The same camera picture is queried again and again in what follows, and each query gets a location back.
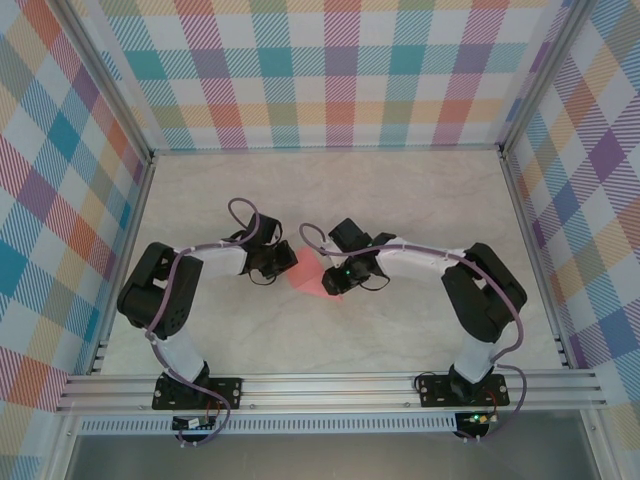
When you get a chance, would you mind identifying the pink cloth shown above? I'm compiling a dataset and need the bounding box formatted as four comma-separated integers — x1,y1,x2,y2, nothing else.
285,247,346,304

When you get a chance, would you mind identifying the black left controller board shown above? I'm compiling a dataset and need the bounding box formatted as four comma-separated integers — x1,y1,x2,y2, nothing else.
171,414,219,432

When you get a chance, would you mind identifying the black controller board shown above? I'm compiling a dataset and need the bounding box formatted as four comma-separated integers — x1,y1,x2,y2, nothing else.
455,410,499,430
171,414,219,432

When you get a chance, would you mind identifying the black right controller board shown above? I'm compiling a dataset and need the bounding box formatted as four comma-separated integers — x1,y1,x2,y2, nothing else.
455,410,499,430

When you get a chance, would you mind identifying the thin black right camera cable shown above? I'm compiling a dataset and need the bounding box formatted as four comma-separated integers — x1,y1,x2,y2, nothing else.
359,273,392,294

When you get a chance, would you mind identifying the thin aluminium frame bar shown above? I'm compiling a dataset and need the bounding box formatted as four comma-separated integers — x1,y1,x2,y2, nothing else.
149,144,506,156

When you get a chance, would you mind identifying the long aluminium mounting rail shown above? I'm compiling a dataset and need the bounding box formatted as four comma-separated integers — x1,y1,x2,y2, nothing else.
55,372,609,414

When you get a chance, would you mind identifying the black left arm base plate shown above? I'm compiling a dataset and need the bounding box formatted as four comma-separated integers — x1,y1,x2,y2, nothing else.
151,375,245,411

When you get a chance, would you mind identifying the aluminium side rail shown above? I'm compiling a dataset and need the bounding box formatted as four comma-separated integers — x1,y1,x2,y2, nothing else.
88,152,157,376
499,149,574,370

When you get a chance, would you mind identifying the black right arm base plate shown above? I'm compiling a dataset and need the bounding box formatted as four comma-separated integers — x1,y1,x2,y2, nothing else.
417,373,510,409

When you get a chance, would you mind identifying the perforated metal cable tray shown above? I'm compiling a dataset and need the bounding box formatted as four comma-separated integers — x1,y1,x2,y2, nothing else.
79,418,459,435

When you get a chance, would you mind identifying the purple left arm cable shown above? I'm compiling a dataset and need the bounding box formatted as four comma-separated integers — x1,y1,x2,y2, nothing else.
144,197,262,448

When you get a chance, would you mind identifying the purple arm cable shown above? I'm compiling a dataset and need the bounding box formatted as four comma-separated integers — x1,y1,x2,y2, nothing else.
298,222,530,444
144,197,262,448

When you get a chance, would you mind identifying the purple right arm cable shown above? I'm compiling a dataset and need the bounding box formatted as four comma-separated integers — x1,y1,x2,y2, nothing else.
298,222,530,444

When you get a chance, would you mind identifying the aluminium frame post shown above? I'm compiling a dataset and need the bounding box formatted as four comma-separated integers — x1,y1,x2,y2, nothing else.
59,0,156,166
499,0,601,156

